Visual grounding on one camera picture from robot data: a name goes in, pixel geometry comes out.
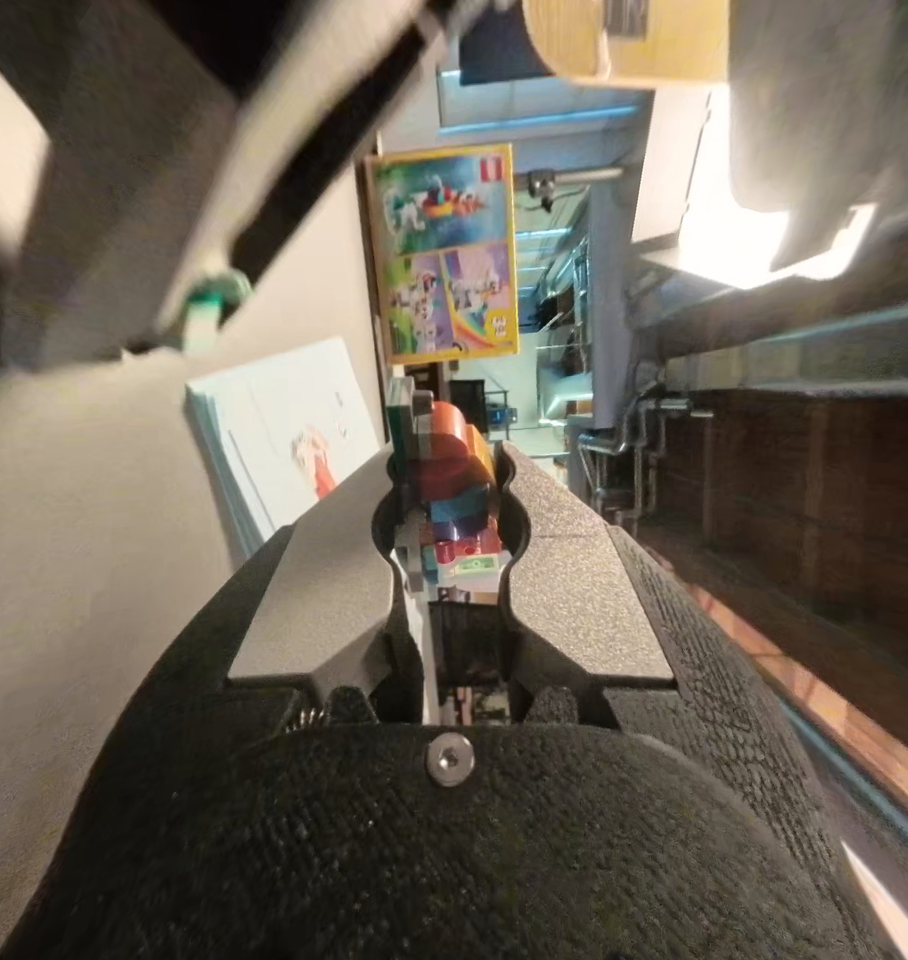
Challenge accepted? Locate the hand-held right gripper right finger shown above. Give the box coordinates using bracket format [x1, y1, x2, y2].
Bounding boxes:
[495, 441, 678, 690]

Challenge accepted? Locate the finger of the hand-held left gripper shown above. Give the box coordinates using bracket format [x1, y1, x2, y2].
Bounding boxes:
[416, 0, 517, 37]
[157, 13, 446, 348]

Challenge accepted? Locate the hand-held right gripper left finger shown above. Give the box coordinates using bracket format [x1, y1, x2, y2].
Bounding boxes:
[227, 442, 427, 691]

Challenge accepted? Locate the orange toy brick head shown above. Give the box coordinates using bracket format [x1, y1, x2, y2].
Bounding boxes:
[180, 266, 254, 355]

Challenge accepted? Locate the colourful toy brick fish body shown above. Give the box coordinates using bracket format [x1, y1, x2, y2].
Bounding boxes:
[385, 375, 519, 601]

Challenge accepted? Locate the yellow toy set box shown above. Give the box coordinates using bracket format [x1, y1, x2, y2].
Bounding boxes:
[362, 142, 521, 366]

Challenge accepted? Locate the open pale blue instruction booklet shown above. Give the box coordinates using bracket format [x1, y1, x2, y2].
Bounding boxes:
[184, 336, 388, 560]

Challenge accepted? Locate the large led light panel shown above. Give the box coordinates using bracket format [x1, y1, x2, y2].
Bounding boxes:
[634, 84, 879, 291]

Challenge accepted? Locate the camera on metal pole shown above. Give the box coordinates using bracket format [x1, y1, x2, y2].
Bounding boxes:
[527, 169, 625, 213]

